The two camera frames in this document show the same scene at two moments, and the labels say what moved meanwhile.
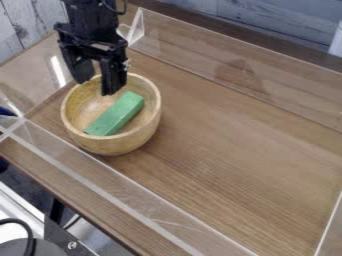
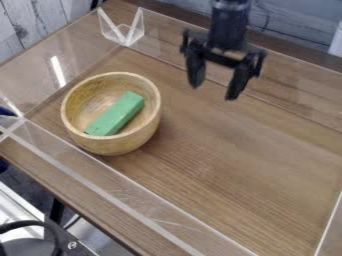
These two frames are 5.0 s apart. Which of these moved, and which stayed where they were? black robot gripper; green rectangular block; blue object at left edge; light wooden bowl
Moved: black robot gripper
Stayed: green rectangular block; blue object at left edge; light wooden bowl
